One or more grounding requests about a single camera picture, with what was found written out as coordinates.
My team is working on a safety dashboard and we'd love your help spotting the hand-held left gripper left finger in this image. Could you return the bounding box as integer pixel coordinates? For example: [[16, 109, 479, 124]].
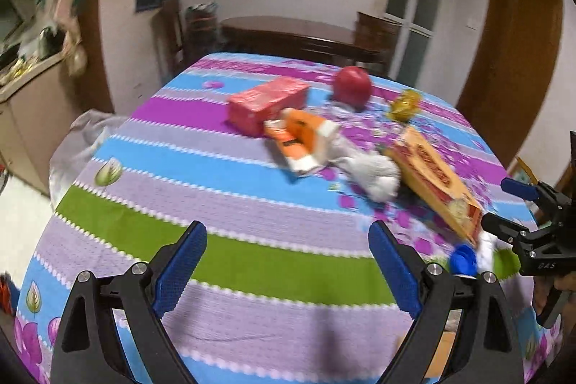
[[51, 221, 208, 384]]

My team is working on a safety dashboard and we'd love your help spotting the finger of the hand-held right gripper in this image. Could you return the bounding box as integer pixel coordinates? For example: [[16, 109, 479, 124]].
[[481, 214, 534, 252], [501, 177, 570, 210]]

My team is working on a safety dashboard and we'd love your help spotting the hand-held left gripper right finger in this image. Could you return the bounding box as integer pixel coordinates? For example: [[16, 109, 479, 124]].
[[368, 220, 525, 384]]

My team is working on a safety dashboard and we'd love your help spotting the small tissue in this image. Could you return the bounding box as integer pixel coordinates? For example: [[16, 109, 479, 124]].
[[476, 231, 500, 272]]

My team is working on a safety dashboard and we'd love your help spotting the person's right hand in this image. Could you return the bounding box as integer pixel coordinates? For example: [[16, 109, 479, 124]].
[[553, 271, 576, 304]]

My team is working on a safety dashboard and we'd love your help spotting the blue bottle cap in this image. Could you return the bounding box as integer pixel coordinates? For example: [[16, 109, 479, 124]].
[[450, 245, 478, 276]]

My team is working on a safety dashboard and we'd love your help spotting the floral striped tablecloth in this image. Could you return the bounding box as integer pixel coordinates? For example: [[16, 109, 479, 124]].
[[13, 52, 563, 384]]

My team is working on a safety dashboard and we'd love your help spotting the gold yellow box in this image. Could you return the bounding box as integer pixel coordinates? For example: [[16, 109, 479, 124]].
[[384, 127, 483, 245]]

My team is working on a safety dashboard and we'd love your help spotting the brown cardboard box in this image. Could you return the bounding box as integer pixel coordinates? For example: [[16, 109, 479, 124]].
[[425, 330, 457, 378]]

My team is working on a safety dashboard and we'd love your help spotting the white crumpled tissue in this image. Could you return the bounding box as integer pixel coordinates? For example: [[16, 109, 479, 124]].
[[335, 141, 402, 201]]

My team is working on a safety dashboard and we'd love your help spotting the brown wooden door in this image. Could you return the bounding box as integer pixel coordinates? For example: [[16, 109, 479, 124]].
[[456, 0, 565, 166]]

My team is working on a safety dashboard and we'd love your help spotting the gold foil wrapper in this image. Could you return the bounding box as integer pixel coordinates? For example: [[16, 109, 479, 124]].
[[389, 89, 421, 121]]

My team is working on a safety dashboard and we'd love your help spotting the orange white carton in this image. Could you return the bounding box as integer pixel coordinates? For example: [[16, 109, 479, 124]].
[[263, 107, 341, 178]]

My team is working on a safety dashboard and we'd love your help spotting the white table undercloth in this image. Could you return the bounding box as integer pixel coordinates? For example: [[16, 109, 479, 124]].
[[47, 109, 131, 214]]

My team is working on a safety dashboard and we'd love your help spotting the red box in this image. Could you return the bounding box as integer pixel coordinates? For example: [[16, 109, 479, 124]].
[[227, 77, 310, 137]]

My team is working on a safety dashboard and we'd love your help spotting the red apple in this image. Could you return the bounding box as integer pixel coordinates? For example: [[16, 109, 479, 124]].
[[332, 66, 373, 111]]

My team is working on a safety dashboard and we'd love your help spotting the dark wooden chair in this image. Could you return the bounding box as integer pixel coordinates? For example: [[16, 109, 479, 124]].
[[354, 12, 401, 76], [159, 0, 187, 83]]

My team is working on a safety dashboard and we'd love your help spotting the glass double door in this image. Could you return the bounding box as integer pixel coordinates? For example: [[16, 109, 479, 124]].
[[384, 0, 451, 90]]

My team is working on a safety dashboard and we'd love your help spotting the kitchen counter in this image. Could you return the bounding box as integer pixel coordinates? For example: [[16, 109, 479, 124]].
[[0, 51, 91, 196]]

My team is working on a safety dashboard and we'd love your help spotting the hanging beige bag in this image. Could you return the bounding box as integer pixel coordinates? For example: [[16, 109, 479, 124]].
[[67, 44, 88, 78]]

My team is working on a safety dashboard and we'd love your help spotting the basket with cloth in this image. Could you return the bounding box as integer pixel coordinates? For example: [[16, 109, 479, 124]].
[[186, 4, 221, 52]]

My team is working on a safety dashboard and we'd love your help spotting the dark wooden dining table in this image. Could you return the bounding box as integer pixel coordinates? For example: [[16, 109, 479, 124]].
[[219, 16, 383, 65]]

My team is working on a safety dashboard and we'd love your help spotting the steel kettle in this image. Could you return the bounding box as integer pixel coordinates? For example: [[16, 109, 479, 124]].
[[38, 26, 66, 58]]

